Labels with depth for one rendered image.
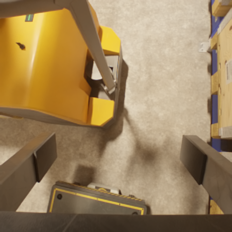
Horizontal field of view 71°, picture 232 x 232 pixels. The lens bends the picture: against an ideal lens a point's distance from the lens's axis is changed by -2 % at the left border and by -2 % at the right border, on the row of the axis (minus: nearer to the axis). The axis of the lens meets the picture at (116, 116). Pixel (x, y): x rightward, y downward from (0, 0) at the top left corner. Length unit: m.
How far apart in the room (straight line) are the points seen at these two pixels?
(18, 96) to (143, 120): 1.07
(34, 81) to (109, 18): 1.37
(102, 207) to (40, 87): 0.89
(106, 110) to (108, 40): 0.57
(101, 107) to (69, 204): 0.74
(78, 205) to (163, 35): 1.70
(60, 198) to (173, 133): 1.06
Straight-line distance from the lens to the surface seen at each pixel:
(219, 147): 1.41
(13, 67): 0.90
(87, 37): 0.68
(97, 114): 1.22
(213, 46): 1.54
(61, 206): 1.39
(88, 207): 1.33
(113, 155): 1.54
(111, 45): 1.43
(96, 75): 1.22
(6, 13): 0.47
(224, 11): 1.74
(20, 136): 1.90
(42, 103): 0.84
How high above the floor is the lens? 1.53
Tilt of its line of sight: 79 degrees down
